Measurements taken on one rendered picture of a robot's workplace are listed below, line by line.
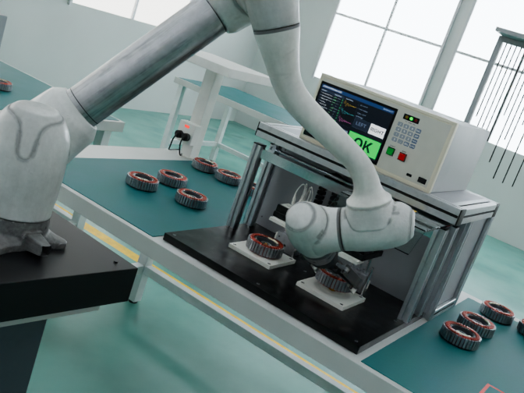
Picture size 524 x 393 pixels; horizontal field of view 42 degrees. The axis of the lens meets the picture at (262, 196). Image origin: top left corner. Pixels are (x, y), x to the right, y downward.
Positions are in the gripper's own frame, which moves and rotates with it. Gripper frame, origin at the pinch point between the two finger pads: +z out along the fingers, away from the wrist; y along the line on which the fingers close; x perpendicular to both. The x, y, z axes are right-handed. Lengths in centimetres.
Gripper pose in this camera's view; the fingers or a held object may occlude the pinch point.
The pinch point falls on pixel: (335, 277)
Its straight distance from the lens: 188.0
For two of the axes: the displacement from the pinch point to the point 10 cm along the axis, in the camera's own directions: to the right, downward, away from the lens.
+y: 7.9, 4.0, -4.7
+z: 2.8, 4.4, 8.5
